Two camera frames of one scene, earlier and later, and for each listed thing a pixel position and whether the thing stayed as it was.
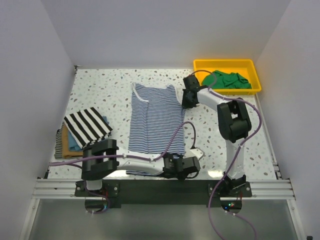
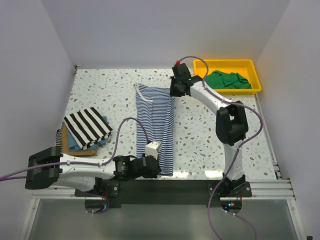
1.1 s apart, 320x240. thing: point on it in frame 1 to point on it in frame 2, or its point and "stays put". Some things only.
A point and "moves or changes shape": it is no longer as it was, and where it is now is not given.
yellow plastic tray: x=247 y=68 stays put
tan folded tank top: x=66 y=152 stays put
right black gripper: x=185 y=104 to x=173 y=92
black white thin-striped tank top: x=58 y=153 stays put
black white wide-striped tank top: x=87 y=125 stays put
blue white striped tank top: x=157 y=122 moves or changes shape
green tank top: x=219 y=79 stays put
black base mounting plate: x=162 y=192 stays put
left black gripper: x=182 y=177 to x=154 y=173
